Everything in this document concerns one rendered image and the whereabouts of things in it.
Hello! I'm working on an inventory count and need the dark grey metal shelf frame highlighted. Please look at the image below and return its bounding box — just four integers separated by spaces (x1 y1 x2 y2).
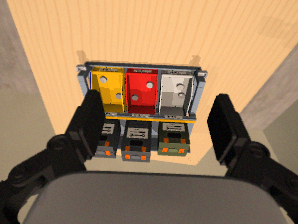
75 61 208 152

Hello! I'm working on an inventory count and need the yellow open bin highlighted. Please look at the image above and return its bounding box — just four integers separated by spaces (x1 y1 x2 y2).
91 67 127 113

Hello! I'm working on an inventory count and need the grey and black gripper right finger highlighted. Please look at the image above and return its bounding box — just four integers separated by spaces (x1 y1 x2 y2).
207 93 298 224

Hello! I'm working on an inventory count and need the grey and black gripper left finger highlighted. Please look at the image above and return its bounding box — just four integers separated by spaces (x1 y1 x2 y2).
0 89 106 224

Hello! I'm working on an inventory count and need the red bin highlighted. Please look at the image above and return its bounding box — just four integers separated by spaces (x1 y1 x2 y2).
126 68 158 114

